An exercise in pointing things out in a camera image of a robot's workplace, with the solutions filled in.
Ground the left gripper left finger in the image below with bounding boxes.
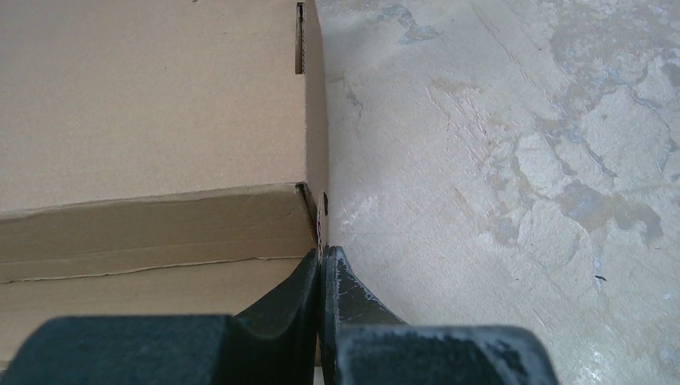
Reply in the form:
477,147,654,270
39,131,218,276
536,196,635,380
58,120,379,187
1,249,319,384

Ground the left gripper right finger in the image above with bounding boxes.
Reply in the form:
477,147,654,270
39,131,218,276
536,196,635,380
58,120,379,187
319,246,558,384

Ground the brown cardboard box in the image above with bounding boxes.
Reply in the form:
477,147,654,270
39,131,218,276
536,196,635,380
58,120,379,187
1,1,328,367

